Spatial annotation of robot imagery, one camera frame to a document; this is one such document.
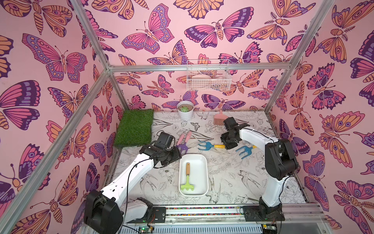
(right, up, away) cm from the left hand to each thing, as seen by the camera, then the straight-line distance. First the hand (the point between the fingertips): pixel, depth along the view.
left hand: (180, 155), depth 81 cm
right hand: (+24, +5, +15) cm, 29 cm away
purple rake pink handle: (+1, +2, +19) cm, 19 cm away
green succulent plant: (+1, +28, +26) cm, 38 cm away
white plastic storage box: (+11, -14, +5) cm, 19 cm away
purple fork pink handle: (-1, +6, +22) cm, 23 cm away
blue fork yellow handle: (+19, +2, +20) cm, 27 cm away
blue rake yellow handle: (+44, 0, +15) cm, 46 cm away
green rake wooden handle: (+4, -17, 0) cm, 18 cm away
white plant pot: (+3, +24, +32) cm, 40 cm away
